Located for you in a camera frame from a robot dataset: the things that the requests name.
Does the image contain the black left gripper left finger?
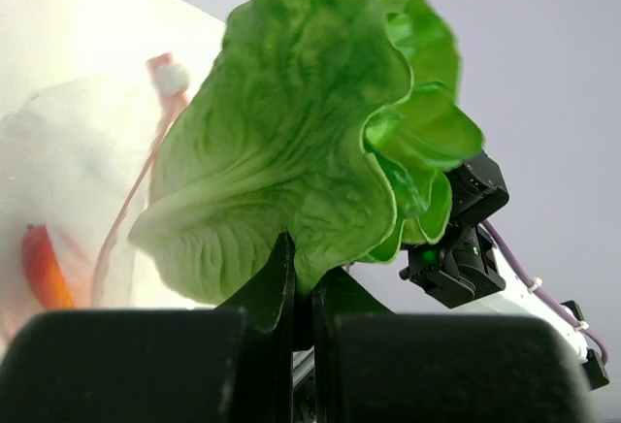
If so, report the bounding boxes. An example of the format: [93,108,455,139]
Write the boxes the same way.
[1,235,295,422]

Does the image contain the clear pink zip top bag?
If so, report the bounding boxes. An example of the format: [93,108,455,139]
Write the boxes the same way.
[1,53,188,345]

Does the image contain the aluminium frame rail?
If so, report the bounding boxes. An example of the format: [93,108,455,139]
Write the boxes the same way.
[291,348,314,390]

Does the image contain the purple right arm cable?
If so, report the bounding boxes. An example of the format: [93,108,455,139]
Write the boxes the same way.
[480,219,610,361]

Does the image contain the green lettuce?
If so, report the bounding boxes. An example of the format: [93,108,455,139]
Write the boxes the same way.
[129,0,484,304]

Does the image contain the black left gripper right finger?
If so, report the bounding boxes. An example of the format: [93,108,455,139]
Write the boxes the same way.
[312,269,598,422]

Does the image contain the red orange mango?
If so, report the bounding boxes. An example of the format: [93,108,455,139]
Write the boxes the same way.
[20,224,76,309]

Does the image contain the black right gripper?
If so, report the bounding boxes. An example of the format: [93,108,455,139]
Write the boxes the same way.
[399,151,509,309]

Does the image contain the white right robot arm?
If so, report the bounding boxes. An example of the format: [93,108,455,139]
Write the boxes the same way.
[400,152,610,389]

